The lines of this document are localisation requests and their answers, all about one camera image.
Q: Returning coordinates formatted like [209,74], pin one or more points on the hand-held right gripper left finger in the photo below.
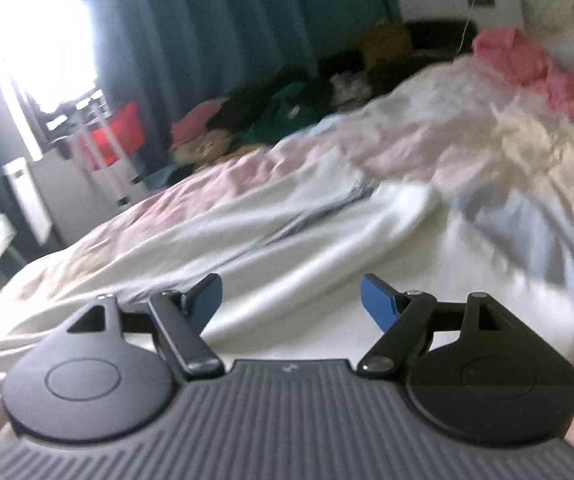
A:
[203,302]

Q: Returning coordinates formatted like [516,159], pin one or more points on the white flat panel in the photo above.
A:
[82,190]

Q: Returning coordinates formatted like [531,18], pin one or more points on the red cloth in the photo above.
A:
[122,132]

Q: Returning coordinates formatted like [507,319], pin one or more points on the green garment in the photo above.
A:
[277,112]

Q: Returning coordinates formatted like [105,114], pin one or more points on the wide blue curtain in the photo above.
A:
[217,25]

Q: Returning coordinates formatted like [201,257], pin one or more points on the tan plush cloth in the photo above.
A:
[207,145]

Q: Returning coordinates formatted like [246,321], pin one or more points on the brown bag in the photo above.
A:
[384,42]

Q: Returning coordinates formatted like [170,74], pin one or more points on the dark framed window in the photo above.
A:
[42,25]

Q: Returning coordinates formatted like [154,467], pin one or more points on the dark clothes pile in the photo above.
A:
[267,95]

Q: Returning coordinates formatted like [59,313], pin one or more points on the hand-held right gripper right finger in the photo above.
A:
[378,305]

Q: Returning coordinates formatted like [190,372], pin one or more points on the garment steamer stand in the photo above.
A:
[99,150]

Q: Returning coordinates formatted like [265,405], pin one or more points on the pastel patchwork bed blanket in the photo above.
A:
[492,140]

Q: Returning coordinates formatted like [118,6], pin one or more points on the white jacket with striped trim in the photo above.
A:
[367,245]

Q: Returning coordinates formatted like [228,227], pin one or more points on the pink crumpled garment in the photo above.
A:
[532,72]

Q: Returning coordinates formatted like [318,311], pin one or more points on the pink clothes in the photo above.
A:
[194,122]

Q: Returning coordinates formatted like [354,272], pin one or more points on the white tower heater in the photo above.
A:
[27,200]

